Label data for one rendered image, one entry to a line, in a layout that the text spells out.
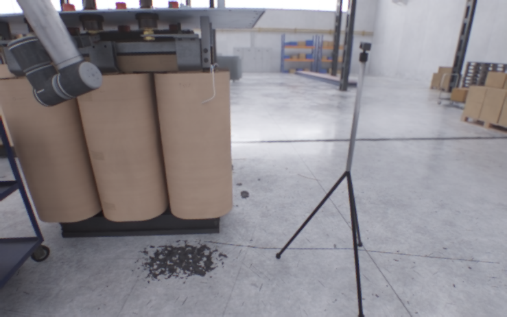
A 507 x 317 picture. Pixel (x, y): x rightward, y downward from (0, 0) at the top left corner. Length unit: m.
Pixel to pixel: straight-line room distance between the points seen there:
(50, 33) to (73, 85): 0.18
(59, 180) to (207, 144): 0.90
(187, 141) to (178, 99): 0.23
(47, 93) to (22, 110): 0.54
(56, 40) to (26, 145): 0.83
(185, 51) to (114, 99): 0.44
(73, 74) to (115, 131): 0.50
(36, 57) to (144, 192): 0.87
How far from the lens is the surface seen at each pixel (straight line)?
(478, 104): 6.71
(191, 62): 1.44
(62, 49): 1.17
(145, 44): 1.54
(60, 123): 1.73
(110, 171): 1.66
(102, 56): 1.56
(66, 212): 1.93
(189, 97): 1.42
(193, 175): 1.54
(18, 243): 2.10
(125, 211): 1.77
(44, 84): 1.27
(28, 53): 1.28
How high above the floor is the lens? 1.15
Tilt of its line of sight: 21 degrees down
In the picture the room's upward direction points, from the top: straight up
